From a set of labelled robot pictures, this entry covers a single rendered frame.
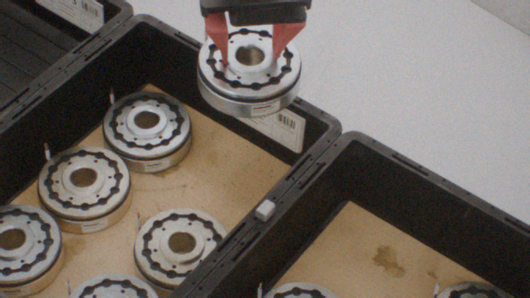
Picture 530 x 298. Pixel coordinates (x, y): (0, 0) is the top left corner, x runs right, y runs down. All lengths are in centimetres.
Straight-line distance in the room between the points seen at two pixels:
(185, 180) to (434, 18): 58
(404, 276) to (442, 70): 48
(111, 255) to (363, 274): 28
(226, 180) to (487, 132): 43
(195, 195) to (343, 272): 19
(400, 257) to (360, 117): 35
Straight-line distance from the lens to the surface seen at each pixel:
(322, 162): 112
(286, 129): 120
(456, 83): 155
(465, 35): 163
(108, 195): 117
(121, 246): 117
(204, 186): 122
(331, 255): 117
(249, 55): 107
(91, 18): 134
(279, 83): 103
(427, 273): 117
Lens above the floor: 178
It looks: 49 degrees down
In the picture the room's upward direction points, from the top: 4 degrees clockwise
